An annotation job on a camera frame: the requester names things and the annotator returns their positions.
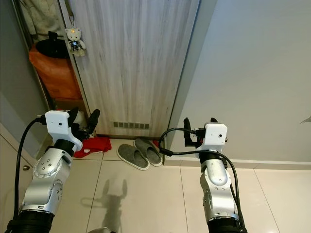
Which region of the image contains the door vent grille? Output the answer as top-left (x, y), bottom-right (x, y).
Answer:
top-left (113, 122), bottom-right (149, 130)

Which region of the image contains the white teddy bear charm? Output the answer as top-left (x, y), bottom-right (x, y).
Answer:
top-left (65, 13), bottom-right (86, 57)

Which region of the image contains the grey felt slipper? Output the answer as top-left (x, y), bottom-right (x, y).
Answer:
top-left (134, 138), bottom-right (163, 167)
top-left (117, 143), bottom-right (150, 171)

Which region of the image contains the orange fabric bag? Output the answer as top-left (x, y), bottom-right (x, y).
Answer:
top-left (28, 45), bottom-right (82, 101)

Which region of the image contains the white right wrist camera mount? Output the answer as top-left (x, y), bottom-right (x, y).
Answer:
top-left (203, 123), bottom-right (229, 152)

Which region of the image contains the black round object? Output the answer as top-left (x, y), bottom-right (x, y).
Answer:
top-left (35, 32), bottom-right (71, 60)

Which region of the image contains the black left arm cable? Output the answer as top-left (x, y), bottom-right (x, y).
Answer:
top-left (13, 116), bottom-right (47, 230)

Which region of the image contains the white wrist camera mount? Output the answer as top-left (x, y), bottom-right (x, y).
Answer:
top-left (203, 123), bottom-right (229, 152)
top-left (45, 110), bottom-right (83, 152)

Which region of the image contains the beige hanging garment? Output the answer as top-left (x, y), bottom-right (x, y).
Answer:
top-left (19, 0), bottom-right (66, 40)

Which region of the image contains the grey wood grain door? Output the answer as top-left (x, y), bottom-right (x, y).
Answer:
top-left (67, 0), bottom-right (201, 138)

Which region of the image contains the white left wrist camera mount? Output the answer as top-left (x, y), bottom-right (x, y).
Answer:
top-left (45, 110), bottom-right (83, 152)

